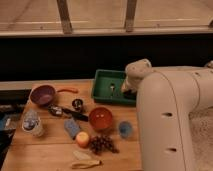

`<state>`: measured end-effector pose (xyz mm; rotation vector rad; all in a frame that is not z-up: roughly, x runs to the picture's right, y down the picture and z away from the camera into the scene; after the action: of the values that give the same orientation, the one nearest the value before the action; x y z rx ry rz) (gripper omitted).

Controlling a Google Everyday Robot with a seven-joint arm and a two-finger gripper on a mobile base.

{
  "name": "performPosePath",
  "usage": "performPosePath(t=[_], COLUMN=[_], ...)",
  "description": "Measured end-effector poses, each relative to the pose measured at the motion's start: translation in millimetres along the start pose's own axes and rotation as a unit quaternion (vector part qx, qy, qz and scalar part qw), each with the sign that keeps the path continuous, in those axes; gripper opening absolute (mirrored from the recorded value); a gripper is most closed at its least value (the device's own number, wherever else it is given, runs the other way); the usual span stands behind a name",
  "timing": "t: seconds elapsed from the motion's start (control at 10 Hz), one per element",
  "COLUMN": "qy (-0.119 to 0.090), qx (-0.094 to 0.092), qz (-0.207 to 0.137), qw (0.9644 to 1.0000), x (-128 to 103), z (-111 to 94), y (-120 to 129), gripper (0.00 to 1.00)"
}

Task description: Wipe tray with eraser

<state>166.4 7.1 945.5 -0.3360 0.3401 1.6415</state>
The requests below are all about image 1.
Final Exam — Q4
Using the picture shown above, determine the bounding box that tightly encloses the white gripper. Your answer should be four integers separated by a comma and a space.
121, 59, 152, 93

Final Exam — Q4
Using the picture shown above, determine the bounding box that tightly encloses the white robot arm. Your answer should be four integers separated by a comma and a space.
121, 59, 213, 171

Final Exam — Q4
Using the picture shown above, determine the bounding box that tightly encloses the small object in tray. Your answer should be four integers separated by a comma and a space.
110, 83, 115, 92

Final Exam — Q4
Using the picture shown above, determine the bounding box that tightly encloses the green plastic tray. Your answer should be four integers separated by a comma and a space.
91, 69, 136, 106

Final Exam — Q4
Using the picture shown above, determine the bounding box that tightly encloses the orange red bowl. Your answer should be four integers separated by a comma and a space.
89, 107, 113, 131

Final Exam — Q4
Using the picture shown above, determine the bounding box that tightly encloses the small blue cup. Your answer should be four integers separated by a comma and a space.
118, 121, 133, 138

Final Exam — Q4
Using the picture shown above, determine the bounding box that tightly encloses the small metal cup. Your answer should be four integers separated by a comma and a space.
72, 99, 83, 112

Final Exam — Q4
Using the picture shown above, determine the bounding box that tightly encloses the orange carrot toy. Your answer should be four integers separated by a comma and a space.
57, 88, 78, 93

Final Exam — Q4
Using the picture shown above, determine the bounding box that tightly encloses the dark grape bunch toy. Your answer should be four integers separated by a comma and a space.
89, 135, 119, 155

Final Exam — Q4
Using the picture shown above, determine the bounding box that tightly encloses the orange yellow fruit toy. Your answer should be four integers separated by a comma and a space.
76, 131, 90, 148

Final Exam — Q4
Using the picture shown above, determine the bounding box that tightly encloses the purple bowl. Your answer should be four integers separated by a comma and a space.
30, 85, 56, 106

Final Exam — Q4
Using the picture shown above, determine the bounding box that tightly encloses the yellow banana toy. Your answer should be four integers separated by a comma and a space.
71, 160, 101, 169

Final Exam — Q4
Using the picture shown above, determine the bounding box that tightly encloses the black handled utensil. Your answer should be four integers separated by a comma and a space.
48, 105, 89, 122

